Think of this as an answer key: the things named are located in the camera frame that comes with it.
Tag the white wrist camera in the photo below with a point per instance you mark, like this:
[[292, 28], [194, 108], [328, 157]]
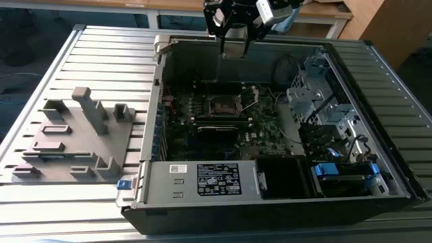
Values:
[[269, 12]]

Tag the wooden cabinet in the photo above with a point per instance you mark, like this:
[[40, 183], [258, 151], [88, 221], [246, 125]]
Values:
[[388, 25]]

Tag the grey slanted plate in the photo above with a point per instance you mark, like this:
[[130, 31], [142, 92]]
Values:
[[289, 126]]

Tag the green motherboard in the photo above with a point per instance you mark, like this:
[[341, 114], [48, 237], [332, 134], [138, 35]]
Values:
[[266, 131]]

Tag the grey parts rack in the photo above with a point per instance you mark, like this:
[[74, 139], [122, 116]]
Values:
[[84, 141]]

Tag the black graphics card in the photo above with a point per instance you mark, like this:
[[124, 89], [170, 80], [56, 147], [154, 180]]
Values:
[[217, 136]]

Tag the blue case latch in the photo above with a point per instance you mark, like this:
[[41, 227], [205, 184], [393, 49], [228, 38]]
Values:
[[122, 184]]

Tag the green RAM stick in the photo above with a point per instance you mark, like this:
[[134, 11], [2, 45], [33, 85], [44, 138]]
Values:
[[53, 157]]

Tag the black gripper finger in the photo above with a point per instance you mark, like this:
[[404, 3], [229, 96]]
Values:
[[209, 20], [260, 33]]

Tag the CPU socket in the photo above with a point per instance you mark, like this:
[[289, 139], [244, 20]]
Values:
[[224, 105]]

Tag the wooden desk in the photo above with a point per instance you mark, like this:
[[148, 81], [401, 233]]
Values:
[[101, 3]]

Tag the small chipset heatsink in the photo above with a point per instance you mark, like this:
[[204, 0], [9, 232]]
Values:
[[249, 151]]

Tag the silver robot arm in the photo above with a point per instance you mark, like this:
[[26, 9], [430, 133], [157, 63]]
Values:
[[286, 21]]

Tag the hard disk in blue carrier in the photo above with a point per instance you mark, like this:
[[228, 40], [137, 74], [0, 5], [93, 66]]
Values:
[[325, 169]]

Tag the grey power supply unit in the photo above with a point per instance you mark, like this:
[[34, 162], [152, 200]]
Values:
[[161, 187]]

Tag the silver metal drive cage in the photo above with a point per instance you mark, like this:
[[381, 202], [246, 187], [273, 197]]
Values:
[[300, 96]]

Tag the black PC case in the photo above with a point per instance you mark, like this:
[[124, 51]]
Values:
[[236, 220]]

